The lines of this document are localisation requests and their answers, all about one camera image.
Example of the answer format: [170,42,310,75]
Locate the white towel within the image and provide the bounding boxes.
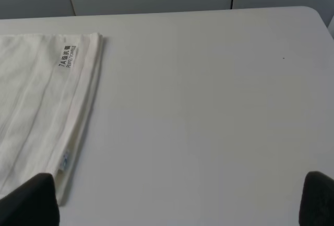
[1,33,103,203]

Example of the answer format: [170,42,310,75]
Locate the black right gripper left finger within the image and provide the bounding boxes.
[1,173,60,225]

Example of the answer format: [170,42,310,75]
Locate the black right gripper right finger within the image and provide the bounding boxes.
[299,171,333,225]

